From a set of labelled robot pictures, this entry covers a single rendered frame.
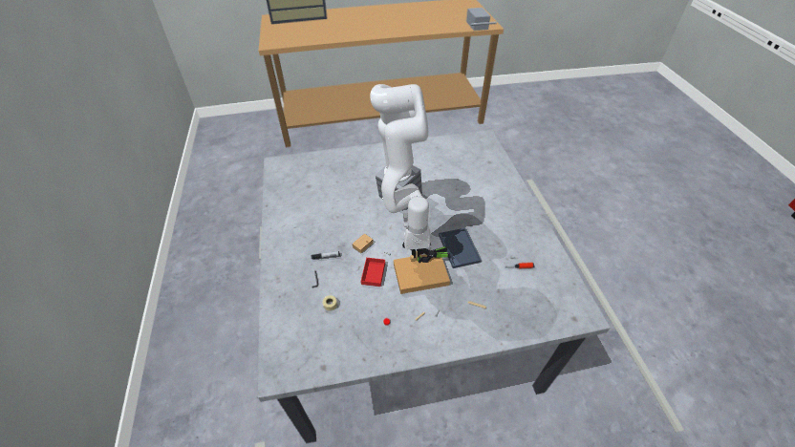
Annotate red rectangular tray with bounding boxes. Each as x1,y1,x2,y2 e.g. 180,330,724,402
361,257,385,287

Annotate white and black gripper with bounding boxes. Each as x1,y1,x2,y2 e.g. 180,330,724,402
402,225,431,258

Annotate white marker pen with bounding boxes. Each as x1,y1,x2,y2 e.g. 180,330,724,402
312,251,340,259

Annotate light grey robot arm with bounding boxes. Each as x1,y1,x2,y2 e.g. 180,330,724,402
370,84,429,234

